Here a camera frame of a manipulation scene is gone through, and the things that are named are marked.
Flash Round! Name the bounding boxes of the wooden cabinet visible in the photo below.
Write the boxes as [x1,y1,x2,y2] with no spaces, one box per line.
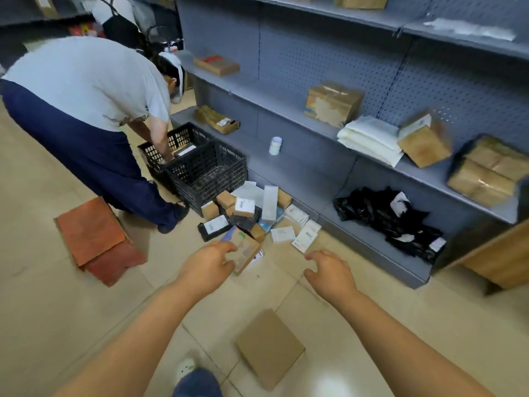
[450,219,529,291]

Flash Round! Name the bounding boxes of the person's blue jeans leg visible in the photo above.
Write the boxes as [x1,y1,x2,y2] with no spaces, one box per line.
[172,369,223,397]

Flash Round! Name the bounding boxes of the brown carton with torn label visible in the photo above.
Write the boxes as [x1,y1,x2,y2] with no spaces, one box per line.
[304,81,365,129]

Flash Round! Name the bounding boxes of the white head-worn device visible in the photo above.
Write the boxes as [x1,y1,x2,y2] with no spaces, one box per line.
[159,51,185,105]

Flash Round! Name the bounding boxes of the brown tape-wrapped parcel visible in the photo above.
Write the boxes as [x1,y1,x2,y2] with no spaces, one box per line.
[447,135,529,208]

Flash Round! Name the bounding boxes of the black plastic crate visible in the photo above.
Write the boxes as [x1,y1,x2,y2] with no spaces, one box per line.
[137,122,215,195]
[163,138,249,218]

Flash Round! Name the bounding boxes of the dark background shelf unit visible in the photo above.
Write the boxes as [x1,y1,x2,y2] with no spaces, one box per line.
[0,0,98,71]

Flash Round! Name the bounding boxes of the grey metal pegboard shelf unit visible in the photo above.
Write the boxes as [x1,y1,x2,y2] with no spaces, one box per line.
[170,0,529,290]

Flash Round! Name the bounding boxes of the stack of white padded envelopes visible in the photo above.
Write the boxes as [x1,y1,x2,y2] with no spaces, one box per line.
[337,116,404,168]

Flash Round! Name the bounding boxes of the brown taped cardboard box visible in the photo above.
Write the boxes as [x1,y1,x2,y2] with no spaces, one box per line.
[221,226,262,277]

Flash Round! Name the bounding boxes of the red-brown square stool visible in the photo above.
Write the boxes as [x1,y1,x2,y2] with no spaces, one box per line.
[54,197,148,288]

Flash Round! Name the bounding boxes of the person's left forearm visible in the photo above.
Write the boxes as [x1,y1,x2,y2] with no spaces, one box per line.
[53,280,207,397]

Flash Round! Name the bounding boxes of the brown wrapped flat parcel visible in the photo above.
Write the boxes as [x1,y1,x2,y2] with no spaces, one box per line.
[193,105,241,135]

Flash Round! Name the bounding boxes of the brown cardboard carton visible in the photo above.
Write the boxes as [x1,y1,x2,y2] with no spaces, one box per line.
[333,0,389,10]

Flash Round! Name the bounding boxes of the heap of black plastic mailers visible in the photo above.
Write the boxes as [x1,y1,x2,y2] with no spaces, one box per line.
[333,186,447,265]

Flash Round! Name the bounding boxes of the person's right hand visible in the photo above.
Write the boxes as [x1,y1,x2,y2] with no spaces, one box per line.
[303,250,358,305]

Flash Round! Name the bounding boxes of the clear white plastic sheet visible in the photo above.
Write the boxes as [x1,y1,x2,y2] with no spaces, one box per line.
[423,17,517,42]

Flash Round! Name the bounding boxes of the person's white shoe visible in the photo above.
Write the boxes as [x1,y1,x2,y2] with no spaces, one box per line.
[175,358,196,383]

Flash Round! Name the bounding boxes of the flat plain cardboard box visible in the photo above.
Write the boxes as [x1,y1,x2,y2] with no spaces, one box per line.
[236,309,306,392]

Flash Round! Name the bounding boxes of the flat brown box red label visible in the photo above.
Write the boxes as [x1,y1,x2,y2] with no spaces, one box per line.
[193,55,241,77]

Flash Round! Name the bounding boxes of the person's left hand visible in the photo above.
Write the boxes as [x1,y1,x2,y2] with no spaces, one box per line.
[177,242,239,302]

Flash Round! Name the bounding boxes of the person's right forearm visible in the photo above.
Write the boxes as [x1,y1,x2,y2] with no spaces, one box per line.
[328,288,496,397]

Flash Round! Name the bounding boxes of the brown box with white label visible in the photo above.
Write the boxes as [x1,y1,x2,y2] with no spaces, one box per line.
[397,112,454,169]

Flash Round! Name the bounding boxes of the pile of mixed small parcels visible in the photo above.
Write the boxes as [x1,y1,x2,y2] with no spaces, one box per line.
[197,181,323,269]

